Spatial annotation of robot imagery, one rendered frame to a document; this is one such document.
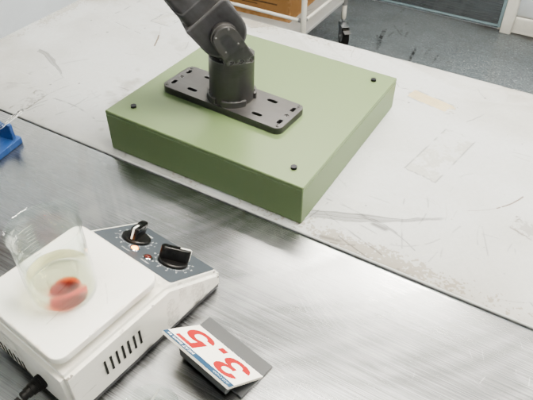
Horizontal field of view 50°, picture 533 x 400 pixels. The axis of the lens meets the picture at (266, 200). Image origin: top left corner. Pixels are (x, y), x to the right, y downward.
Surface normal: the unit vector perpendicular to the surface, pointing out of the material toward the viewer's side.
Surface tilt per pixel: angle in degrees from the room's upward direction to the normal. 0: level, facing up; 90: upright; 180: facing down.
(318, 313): 0
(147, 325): 90
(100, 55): 0
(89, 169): 0
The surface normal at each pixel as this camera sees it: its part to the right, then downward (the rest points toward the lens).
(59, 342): 0.00, -0.74
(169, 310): 0.79, 0.41
